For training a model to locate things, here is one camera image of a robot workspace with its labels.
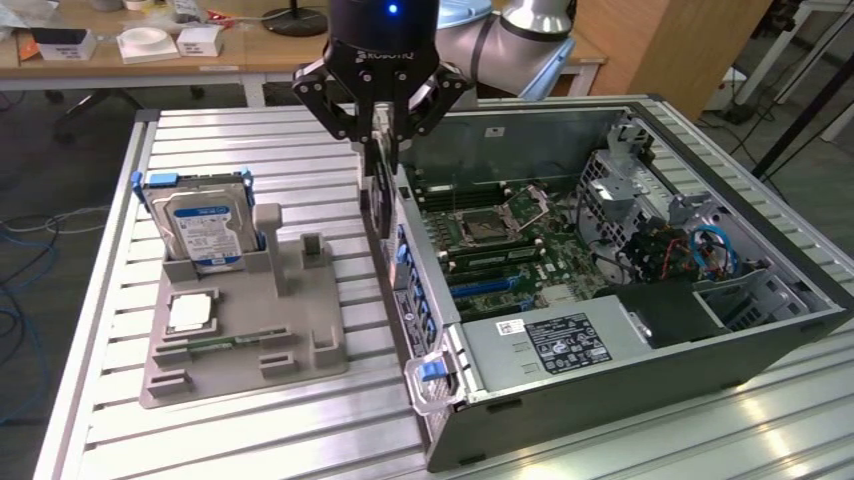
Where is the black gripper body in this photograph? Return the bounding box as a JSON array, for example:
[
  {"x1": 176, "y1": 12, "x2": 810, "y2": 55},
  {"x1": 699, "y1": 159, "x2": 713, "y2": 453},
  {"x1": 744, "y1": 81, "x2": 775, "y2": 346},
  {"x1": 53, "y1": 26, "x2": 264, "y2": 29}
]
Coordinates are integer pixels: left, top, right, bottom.
[{"x1": 324, "y1": 0, "x2": 441, "y2": 144}]

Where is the black graphics card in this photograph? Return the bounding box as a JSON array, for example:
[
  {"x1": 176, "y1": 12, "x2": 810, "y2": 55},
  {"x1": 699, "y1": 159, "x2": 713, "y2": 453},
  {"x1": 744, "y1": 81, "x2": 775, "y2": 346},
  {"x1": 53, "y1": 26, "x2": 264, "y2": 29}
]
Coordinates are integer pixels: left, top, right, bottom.
[{"x1": 359, "y1": 102, "x2": 401, "y2": 242}]

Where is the wooden desk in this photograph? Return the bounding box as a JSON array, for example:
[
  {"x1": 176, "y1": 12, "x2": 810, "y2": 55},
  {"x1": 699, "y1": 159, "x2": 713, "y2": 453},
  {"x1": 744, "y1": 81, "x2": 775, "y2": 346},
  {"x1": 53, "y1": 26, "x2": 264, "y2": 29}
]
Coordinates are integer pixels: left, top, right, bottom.
[{"x1": 0, "y1": 0, "x2": 608, "y2": 109}]

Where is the black round lamp base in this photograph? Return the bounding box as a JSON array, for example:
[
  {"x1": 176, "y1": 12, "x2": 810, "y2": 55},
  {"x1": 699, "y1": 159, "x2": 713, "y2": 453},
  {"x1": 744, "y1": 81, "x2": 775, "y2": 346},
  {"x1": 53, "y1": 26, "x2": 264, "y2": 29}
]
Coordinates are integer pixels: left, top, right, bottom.
[{"x1": 260, "y1": 0, "x2": 332, "y2": 37}]

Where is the plain white box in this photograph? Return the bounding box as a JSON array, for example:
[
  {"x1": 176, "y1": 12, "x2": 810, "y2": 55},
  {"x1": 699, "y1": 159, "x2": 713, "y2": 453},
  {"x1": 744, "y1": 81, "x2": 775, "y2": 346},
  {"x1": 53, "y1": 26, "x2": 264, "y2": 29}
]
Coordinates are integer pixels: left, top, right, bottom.
[{"x1": 174, "y1": 25, "x2": 224, "y2": 58}]

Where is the white square dish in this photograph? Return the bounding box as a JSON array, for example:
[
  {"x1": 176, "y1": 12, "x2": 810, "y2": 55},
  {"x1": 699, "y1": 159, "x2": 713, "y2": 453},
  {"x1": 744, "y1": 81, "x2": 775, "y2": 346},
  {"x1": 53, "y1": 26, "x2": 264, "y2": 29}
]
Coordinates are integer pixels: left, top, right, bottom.
[{"x1": 116, "y1": 27, "x2": 181, "y2": 65}]

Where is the metal socket cover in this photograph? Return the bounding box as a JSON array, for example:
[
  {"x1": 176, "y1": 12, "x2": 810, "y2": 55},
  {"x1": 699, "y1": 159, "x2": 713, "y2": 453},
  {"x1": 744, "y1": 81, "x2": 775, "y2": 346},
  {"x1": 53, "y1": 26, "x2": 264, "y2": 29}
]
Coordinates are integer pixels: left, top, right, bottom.
[{"x1": 503, "y1": 185, "x2": 552, "y2": 221}]

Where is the CPU socket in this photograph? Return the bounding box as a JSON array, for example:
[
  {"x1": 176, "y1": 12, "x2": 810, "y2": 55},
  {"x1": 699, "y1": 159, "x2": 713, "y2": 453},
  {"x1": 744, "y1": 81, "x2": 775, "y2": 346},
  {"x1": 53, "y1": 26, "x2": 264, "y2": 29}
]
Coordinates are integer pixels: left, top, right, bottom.
[{"x1": 456, "y1": 207, "x2": 519, "y2": 246}]

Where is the hard disk with blue carrier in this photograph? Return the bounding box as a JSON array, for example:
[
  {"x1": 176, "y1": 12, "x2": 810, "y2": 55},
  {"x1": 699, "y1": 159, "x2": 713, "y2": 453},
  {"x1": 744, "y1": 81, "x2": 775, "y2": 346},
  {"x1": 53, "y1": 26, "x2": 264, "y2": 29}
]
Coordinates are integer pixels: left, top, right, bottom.
[{"x1": 128, "y1": 169, "x2": 258, "y2": 275}]

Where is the black office chair base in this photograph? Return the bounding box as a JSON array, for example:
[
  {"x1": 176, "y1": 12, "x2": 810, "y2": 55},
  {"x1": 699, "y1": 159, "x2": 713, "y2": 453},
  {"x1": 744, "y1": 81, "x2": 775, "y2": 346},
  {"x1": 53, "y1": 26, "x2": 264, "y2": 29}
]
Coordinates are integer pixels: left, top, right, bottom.
[{"x1": 45, "y1": 88, "x2": 145, "y2": 146}]

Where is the silver drive cage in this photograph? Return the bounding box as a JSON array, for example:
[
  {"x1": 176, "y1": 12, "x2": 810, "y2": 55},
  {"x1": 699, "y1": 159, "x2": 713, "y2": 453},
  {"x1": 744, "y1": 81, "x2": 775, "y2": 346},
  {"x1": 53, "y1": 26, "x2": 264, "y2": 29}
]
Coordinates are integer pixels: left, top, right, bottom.
[{"x1": 576, "y1": 112, "x2": 675, "y2": 251}]

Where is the RAM stick with white label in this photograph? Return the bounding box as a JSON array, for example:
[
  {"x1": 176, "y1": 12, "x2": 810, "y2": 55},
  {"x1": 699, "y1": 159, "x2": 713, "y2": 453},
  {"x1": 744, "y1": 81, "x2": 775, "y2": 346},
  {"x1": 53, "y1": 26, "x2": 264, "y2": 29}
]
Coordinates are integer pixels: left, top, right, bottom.
[{"x1": 449, "y1": 240, "x2": 545, "y2": 267}]

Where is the white box with dark lid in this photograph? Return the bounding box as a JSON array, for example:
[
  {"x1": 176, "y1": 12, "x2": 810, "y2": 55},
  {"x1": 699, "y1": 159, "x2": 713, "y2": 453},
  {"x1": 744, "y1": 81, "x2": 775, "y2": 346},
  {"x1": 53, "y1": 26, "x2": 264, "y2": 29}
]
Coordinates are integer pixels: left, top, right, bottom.
[{"x1": 30, "y1": 27, "x2": 98, "y2": 62}]

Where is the green motherboard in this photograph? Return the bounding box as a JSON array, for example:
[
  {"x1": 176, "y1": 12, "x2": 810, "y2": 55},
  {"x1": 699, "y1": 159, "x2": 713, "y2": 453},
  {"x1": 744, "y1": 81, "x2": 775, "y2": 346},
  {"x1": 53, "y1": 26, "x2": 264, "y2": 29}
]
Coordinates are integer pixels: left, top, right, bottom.
[{"x1": 405, "y1": 167, "x2": 621, "y2": 324}]

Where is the long blue expansion slot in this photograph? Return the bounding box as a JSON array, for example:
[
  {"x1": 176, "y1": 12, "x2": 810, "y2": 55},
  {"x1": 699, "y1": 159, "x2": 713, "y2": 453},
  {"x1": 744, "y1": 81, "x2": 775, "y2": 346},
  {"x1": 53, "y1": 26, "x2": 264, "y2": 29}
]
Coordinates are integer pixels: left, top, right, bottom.
[{"x1": 449, "y1": 276, "x2": 519, "y2": 300}]

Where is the grey parts rack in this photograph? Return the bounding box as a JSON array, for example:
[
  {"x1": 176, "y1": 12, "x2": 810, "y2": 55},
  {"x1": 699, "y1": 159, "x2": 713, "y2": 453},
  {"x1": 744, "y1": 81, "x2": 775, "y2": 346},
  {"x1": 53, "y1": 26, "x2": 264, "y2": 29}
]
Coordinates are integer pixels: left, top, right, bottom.
[{"x1": 136, "y1": 202, "x2": 352, "y2": 411}]

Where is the silver CPU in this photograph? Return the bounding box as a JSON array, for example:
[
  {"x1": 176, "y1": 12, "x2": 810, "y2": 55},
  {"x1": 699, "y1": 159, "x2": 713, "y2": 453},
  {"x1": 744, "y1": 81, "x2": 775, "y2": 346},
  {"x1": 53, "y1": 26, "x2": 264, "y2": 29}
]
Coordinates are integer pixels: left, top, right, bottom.
[{"x1": 165, "y1": 295, "x2": 216, "y2": 331}]

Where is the black slanted stand pole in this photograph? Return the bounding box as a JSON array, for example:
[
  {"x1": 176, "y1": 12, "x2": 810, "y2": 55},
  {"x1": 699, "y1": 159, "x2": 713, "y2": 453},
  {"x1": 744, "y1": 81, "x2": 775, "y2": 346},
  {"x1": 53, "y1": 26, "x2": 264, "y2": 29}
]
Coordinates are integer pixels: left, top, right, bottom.
[{"x1": 749, "y1": 0, "x2": 854, "y2": 179}]

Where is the green RAM stick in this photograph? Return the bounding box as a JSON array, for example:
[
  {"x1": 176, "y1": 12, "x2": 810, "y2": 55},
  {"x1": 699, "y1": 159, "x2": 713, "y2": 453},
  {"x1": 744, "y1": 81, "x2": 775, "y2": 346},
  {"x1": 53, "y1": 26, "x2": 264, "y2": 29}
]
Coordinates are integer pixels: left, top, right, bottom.
[{"x1": 184, "y1": 332, "x2": 268, "y2": 354}]

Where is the grey power supply unit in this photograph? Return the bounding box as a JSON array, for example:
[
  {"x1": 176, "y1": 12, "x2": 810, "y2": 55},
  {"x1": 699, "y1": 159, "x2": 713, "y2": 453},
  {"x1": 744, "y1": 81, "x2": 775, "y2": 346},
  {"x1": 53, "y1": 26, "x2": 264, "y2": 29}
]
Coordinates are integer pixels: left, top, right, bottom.
[{"x1": 459, "y1": 294, "x2": 652, "y2": 394}]

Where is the black fan shroud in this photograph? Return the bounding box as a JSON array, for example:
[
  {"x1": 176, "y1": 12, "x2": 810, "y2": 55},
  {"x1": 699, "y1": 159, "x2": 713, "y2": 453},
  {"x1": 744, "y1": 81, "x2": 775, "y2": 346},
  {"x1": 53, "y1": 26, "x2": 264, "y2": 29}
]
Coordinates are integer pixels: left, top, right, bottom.
[{"x1": 599, "y1": 282, "x2": 728, "y2": 349}]

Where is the grey disk bay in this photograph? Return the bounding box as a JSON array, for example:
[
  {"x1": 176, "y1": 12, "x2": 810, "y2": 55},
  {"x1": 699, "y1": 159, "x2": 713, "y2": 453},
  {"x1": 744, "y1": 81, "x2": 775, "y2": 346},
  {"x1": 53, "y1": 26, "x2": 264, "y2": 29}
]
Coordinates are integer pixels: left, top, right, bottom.
[{"x1": 692, "y1": 269, "x2": 812, "y2": 334}]

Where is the black open PC case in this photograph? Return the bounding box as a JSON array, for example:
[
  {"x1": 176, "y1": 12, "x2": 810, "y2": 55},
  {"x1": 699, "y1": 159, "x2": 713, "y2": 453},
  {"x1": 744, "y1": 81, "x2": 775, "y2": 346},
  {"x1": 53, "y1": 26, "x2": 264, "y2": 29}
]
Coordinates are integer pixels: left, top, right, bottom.
[{"x1": 357, "y1": 99, "x2": 854, "y2": 474}]

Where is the black and red wire bundle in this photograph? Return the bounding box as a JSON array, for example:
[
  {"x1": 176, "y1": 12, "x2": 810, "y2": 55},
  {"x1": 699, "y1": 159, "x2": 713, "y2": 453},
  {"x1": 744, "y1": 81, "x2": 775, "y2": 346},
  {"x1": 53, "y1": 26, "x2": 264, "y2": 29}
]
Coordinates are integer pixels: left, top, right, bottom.
[{"x1": 629, "y1": 227, "x2": 695, "y2": 281}]

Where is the blue wire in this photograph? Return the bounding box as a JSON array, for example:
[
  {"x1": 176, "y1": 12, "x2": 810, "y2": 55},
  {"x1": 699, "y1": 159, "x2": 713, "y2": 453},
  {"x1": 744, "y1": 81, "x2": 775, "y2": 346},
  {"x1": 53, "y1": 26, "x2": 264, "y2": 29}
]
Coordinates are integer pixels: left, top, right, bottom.
[{"x1": 689, "y1": 225, "x2": 735, "y2": 274}]

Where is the blue floor cable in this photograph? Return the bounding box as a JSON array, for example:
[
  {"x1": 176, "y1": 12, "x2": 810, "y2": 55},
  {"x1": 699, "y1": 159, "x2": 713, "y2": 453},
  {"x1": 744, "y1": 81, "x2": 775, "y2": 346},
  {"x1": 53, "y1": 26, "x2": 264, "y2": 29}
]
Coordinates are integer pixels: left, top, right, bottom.
[{"x1": 0, "y1": 219, "x2": 53, "y2": 426}]

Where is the clear case handle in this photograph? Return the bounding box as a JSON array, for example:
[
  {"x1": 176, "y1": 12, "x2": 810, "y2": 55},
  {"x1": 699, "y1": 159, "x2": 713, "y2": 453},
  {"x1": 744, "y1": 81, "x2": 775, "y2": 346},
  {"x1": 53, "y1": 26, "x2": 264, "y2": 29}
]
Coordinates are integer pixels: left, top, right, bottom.
[{"x1": 403, "y1": 349, "x2": 468, "y2": 416}]

